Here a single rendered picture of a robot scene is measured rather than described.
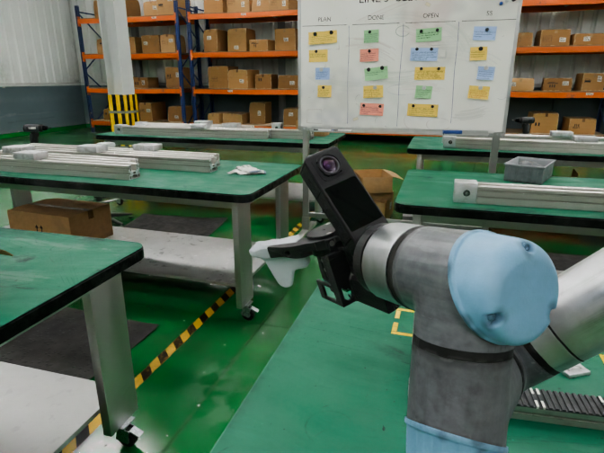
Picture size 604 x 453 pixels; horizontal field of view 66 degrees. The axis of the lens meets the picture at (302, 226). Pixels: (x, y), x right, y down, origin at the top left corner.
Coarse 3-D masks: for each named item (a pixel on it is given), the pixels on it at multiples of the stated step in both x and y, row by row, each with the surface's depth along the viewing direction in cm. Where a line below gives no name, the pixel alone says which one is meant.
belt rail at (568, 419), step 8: (520, 408) 78; (528, 408) 78; (512, 416) 79; (520, 416) 79; (528, 416) 79; (536, 416) 78; (544, 416) 78; (552, 416) 78; (560, 416) 78; (568, 416) 77; (576, 416) 77; (584, 416) 77; (592, 416) 76; (560, 424) 78; (568, 424) 78; (576, 424) 77; (584, 424) 77; (592, 424) 77; (600, 424) 76
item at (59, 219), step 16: (368, 176) 471; (384, 176) 462; (576, 176) 385; (384, 192) 431; (16, 208) 329; (32, 208) 330; (48, 208) 330; (64, 208) 330; (80, 208) 330; (96, 208) 329; (384, 208) 431; (16, 224) 326; (32, 224) 320; (48, 224) 315; (64, 224) 310; (80, 224) 317; (96, 224) 331
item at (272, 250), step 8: (304, 240) 52; (312, 240) 51; (272, 248) 53; (280, 248) 52; (288, 248) 51; (296, 248) 51; (304, 248) 50; (312, 248) 50; (272, 256) 54; (280, 256) 54; (288, 256) 52; (296, 256) 51; (304, 256) 51
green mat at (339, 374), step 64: (320, 320) 112; (384, 320) 112; (256, 384) 88; (320, 384) 88; (384, 384) 88; (576, 384) 88; (256, 448) 73; (320, 448) 73; (384, 448) 73; (512, 448) 73; (576, 448) 73
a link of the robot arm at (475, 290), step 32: (416, 256) 36; (448, 256) 33; (480, 256) 31; (512, 256) 30; (544, 256) 31; (416, 288) 36; (448, 288) 33; (480, 288) 30; (512, 288) 30; (544, 288) 32; (416, 320) 36; (448, 320) 33; (480, 320) 31; (512, 320) 30; (544, 320) 32; (480, 352) 32
